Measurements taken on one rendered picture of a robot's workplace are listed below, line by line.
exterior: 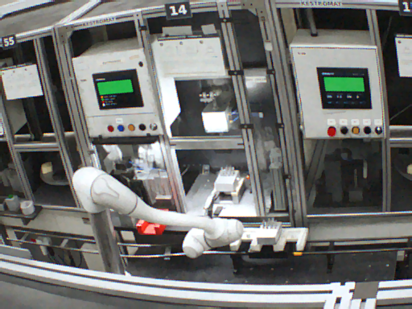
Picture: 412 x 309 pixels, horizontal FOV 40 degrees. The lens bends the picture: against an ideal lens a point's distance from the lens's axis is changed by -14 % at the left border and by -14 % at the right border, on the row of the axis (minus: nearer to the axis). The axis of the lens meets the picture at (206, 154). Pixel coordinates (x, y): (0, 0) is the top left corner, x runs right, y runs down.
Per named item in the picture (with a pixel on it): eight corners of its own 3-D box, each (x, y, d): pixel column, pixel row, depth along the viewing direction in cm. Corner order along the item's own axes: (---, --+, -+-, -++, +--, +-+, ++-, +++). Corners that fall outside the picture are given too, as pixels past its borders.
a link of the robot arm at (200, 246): (197, 244, 299) (220, 238, 293) (187, 264, 287) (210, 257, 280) (185, 227, 296) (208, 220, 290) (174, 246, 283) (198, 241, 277)
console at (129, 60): (88, 140, 321) (69, 60, 300) (109, 115, 344) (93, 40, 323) (160, 138, 306) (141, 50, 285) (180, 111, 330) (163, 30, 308)
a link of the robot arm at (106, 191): (142, 192, 254) (122, 183, 263) (113, 174, 241) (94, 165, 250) (129, 221, 252) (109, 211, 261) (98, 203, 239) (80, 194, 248)
